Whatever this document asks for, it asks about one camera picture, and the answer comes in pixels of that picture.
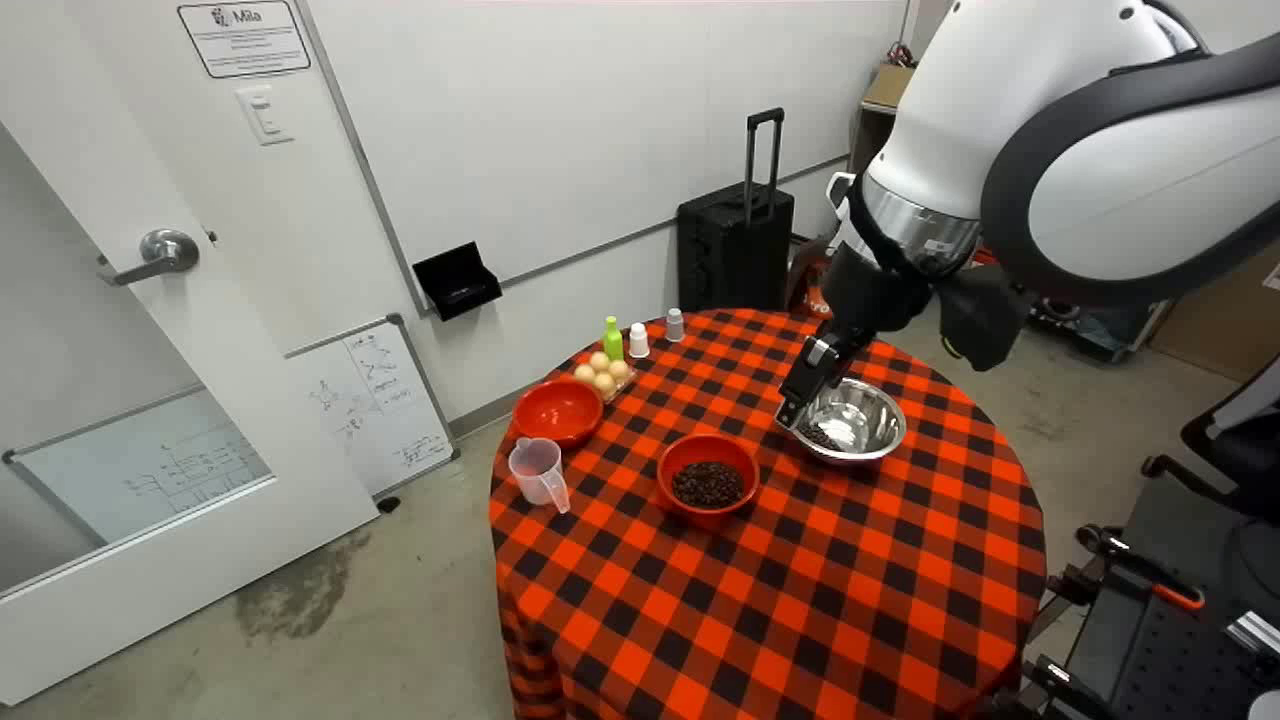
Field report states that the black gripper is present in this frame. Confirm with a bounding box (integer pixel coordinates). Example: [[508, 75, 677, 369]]
[[775, 248, 932, 426]]

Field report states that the black wall box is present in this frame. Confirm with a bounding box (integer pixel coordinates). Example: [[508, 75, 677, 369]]
[[412, 243, 502, 319]]

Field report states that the silver metal bowl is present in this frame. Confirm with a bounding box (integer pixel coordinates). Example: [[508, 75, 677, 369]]
[[787, 375, 910, 465]]

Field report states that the black suitcase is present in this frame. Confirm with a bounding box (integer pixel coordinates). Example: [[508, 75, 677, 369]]
[[677, 154, 795, 314]]

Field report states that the green small bottle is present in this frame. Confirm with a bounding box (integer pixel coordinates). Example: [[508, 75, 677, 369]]
[[602, 315, 624, 362]]

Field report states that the wall sign paper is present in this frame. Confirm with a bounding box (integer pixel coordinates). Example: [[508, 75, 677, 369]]
[[175, 0, 307, 79]]

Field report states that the red bowl with dark contents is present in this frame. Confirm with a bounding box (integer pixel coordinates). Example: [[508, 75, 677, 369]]
[[657, 433, 759, 523]]

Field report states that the small whiteboard on floor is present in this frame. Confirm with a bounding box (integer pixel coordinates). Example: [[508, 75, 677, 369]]
[[287, 315, 458, 497]]

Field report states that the white door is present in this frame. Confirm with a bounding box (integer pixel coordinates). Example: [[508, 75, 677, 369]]
[[0, 0, 372, 703]]

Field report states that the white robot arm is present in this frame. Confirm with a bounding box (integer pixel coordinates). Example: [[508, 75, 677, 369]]
[[775, 0, 1280, 426]]

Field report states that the red black checkered tablecloth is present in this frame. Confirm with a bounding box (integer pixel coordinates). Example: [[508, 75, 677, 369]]
[[488, 307, 1047, 720]]

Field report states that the black office chair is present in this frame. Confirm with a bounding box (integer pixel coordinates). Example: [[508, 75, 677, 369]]
[[1141, 356, 1280, 523]]

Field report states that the silver door handle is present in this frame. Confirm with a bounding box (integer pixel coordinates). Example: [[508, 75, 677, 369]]
[[99, 230, 199, 288]]

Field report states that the black perforated breadboard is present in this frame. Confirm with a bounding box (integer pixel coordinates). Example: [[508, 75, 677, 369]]
[[1014, 482, 1280, 720]]

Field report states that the black orange clamp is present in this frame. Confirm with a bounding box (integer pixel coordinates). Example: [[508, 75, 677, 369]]
[[1075, 523, 1209, 613]]

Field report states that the light switch plate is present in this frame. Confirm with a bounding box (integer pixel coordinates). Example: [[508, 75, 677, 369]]
[[235, 89, 293, 149]]

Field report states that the white small bottle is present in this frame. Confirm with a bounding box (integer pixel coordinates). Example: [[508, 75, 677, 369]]
[[628, 319, 651, 362]]

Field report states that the carton of eggs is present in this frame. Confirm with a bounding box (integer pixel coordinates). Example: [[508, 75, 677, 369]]
[[572, 352, 636, 401]]

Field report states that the empty red bowl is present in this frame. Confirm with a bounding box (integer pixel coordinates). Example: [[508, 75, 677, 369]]
[[513, 375, 605, 448]]

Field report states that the wooden storage shelf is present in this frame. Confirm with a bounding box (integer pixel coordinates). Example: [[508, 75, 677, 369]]
[[852, 45, 915, 167]]

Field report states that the clear small bottle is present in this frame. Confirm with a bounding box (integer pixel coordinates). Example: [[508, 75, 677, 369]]
[[663, 307, 687, 346]]

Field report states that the clear plastic measuring cup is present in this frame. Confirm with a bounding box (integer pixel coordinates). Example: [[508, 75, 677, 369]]
[[508, 436, 572, 511]]

